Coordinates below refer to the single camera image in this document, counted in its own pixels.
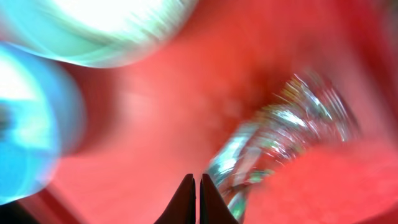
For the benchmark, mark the red snack wrapper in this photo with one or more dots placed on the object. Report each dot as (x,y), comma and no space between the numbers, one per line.
(309,112)

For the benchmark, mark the light blue bowl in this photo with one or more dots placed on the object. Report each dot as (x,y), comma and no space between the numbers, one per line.
(42,120)

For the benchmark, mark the red plastic tray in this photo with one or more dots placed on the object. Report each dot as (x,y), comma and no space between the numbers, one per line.
(153,122)

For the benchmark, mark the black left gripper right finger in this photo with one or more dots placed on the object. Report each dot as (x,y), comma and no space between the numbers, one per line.
(213,209)

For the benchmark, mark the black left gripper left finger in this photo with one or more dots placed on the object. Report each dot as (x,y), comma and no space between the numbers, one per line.
(182,207)

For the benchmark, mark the green bowl with rice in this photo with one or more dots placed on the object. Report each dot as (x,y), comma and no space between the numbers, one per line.
(93,33)

